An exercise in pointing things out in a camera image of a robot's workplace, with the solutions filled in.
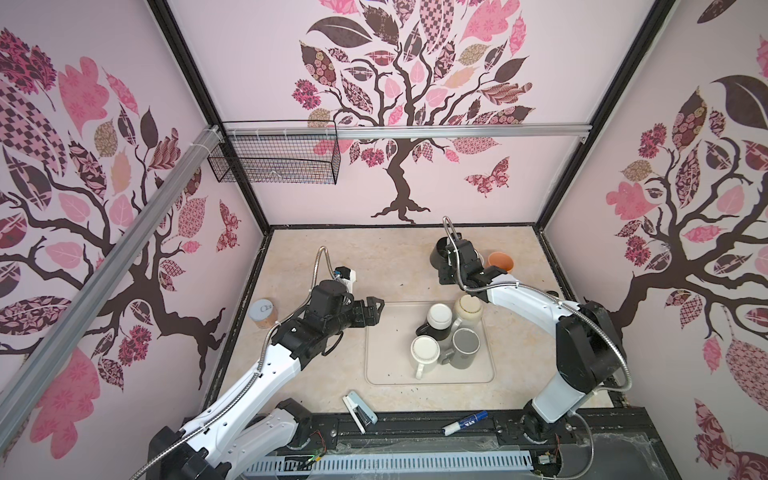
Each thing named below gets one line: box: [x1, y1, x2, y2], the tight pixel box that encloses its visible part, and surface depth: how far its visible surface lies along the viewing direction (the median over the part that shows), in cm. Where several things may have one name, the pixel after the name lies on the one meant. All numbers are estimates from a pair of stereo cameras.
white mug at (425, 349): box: [411, 334, 441, 379], surface depth 81 cm
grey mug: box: [440, 327, 481, 369], surface depth 81 cm
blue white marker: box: [442, 410, 489, 436], surface depth 76 cm
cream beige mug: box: [451, 294, 483, 332], surface depth 89 cm
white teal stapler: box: [342, 390, 379, 434], surface depth 77 cm
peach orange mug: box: [488, 251, 515, 273], surface depth 100 cm
